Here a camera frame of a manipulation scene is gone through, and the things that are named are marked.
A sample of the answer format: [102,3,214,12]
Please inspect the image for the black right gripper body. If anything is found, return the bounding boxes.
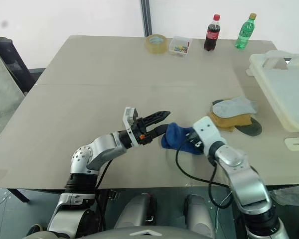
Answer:
[185,131,205,154]

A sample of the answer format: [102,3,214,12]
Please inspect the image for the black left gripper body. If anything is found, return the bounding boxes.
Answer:
[132,117,154,146]

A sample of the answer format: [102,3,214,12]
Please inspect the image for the cola bottle red cap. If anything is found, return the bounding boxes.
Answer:
[203,14,221,52]

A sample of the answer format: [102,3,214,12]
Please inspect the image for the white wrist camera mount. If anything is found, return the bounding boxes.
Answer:
[122,106,142,148]
[192,117,227,156]

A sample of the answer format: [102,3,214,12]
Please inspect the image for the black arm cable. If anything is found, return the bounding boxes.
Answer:
[94,159,114,232]
[174,135,240,209]

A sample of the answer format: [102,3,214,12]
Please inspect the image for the light grey sock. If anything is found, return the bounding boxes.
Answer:
[211,96,259,118]

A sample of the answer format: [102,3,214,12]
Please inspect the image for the olive rounded shape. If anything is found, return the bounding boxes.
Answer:
[27,224,68,239]

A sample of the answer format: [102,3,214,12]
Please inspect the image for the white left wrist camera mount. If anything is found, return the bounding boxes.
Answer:
[122,106,142,148]

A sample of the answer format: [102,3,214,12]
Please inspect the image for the silver right robot leg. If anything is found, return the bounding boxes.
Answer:
[183,194,216,239]

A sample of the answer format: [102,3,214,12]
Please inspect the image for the clear packing tape roll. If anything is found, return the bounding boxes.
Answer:
[146,34,168,54]

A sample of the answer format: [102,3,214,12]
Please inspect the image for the clear plastic container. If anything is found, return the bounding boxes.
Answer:
[167,35,193,57]

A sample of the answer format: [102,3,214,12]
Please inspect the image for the black table leg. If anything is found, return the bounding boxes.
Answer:
[7,188,30,204]

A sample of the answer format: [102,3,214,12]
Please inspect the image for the silver robot leg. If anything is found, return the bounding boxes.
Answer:
[114,194,157,230]
[183,194,216,239]

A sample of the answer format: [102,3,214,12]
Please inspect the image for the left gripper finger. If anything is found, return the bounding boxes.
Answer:
[146,123,170,140]
[141,110,171,127]

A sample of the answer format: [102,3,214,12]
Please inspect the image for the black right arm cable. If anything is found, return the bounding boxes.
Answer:
[174,135,240,209]

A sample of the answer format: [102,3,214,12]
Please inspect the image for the silver left robot leg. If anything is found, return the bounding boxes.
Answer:
[114,194,157,230]

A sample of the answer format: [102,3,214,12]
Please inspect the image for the white plastic basket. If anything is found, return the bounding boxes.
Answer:
[246,50,299,131]

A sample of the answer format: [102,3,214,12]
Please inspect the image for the blue sock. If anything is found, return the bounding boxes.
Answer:
[160,121,205,155]

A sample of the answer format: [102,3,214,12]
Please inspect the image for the green plastic bottle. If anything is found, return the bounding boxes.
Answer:
[234,12,257,50]

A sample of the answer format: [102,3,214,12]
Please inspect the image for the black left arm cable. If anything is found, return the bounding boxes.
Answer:
[94,159,114,232]

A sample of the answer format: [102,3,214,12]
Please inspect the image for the silver robot torso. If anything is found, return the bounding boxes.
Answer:
[88,225,215,239]

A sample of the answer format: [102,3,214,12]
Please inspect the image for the white plastic bracket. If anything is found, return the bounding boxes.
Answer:
[284,136,299,152]

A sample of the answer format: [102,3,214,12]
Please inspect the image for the dark green sock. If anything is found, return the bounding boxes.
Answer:
[211,99,263,137]

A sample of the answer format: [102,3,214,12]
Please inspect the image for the crumpled clear plastic sheet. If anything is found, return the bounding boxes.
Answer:
[269,185,299,207]

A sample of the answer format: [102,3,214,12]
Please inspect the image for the black office chair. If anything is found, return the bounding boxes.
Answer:
[0,34,47,94]

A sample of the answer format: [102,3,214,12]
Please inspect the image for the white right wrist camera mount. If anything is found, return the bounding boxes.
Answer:
[192,117,227,156]

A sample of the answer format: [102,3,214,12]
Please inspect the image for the grey window frame post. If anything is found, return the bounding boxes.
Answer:
[140,0,153,36]

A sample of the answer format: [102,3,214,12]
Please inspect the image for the yellow sock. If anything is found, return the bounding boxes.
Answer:
[207,111,252,132]

